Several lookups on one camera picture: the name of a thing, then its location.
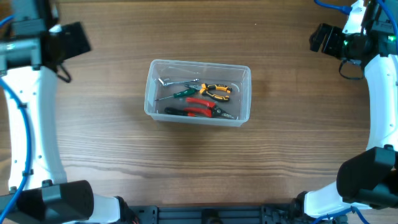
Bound silver L-shaped socket wrench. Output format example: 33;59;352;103
157;78;200;86

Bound black red screwdriver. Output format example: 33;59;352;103
164;107;196;117

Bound orange black needle-nose pliers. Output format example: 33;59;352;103
185;83;233;103

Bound green handled screwdriver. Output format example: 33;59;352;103
157;88;197;101

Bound red handled snips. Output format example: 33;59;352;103
183;98;236;119

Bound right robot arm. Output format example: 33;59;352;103
287;0;397;223

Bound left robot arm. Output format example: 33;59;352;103
1;0;139;223

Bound clear plastic container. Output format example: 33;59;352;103
144;59;252;127

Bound left blue cable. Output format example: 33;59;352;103
0;14;34;224

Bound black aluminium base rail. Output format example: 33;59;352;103
131;205;292;224

